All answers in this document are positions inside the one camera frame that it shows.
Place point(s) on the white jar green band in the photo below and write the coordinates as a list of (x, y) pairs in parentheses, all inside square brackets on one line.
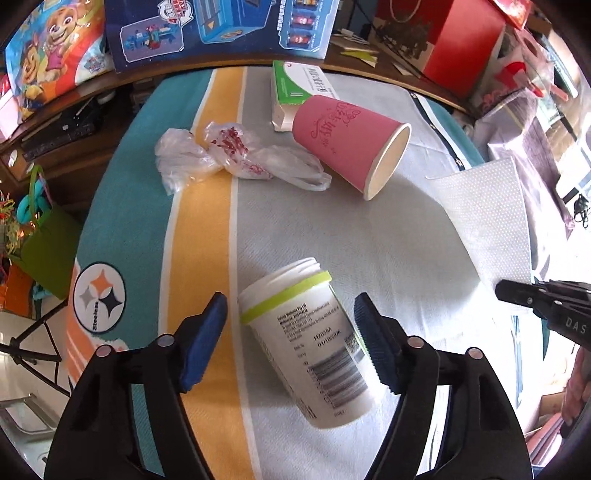
[(311, 343)]

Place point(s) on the green white medicine box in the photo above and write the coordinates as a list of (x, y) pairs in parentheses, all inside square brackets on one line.
[(291, 85)]

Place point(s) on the purple cloth covered furniture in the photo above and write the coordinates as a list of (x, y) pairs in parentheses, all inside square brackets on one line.
[(512, 130)]

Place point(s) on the paw patrol gift bag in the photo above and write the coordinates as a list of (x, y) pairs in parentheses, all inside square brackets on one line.
[(59, 46)]

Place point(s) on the right hand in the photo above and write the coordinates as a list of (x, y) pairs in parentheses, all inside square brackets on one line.
[(577, 391)]

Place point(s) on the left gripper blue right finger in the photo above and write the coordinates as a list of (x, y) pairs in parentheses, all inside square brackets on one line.
[(384, 339)]

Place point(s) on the red gift bag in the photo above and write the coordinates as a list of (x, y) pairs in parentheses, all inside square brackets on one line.
[(449, 42)]

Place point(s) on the pink paper cup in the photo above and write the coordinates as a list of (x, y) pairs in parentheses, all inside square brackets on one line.
[(364, 147)]

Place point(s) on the white paper towel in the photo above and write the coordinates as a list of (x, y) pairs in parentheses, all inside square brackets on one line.
[(487, 208)]

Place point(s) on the clear plastic bag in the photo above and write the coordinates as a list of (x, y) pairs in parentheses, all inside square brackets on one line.
[(230, 147)]

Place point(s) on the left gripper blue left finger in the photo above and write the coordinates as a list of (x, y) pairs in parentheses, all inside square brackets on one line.
[(197, 338)]

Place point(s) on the green felt bag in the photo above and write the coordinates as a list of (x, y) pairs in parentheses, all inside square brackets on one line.
[(47, 252)]

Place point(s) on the blue toy set box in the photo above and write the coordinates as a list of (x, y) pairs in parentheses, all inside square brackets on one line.
[(145, 32)]

